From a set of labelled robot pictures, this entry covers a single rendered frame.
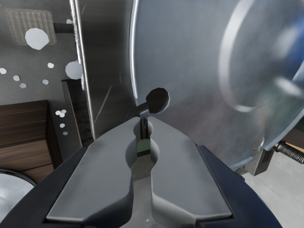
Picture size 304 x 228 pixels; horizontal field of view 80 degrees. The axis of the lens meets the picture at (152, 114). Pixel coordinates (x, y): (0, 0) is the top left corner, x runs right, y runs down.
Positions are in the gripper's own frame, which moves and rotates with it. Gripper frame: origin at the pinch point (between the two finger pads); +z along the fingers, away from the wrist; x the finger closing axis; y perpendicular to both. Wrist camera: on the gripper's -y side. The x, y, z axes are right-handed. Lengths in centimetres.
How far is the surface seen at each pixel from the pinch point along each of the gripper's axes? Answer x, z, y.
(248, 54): 9.1, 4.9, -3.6
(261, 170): 21.8, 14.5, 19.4
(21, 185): -39, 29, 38
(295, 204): 113, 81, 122
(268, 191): 105, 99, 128
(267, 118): 15.2, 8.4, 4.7
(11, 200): -42, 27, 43
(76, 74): -9.0, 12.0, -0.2
